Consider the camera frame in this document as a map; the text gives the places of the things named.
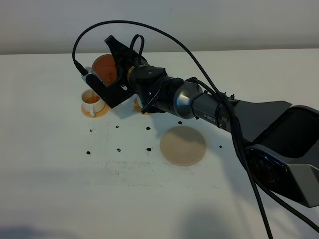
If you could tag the left orange coaster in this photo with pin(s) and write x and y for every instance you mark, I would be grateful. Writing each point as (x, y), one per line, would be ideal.
(104, 110)

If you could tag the left white teacup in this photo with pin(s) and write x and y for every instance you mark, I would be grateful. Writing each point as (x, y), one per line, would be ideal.
(89, 96)

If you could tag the right orange coaster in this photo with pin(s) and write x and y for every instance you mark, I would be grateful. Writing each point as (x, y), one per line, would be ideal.
(137, 108)

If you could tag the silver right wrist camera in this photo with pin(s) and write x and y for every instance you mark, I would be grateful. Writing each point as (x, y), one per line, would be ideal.
(112, 94)

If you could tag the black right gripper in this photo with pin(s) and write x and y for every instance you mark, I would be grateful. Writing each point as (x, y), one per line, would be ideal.
(154, 87)

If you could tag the beige round teapot coaster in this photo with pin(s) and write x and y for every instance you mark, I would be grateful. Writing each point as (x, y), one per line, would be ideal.
(183, 146)

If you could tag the brown clay teapot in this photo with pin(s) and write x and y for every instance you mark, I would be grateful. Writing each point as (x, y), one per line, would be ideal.
(105, 68)

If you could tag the orange coaster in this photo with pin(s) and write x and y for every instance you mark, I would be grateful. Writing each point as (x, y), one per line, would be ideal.
(104, 110)
(137, 108)

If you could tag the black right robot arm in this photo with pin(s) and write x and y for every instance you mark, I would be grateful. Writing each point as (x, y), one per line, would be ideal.
(280, 141)

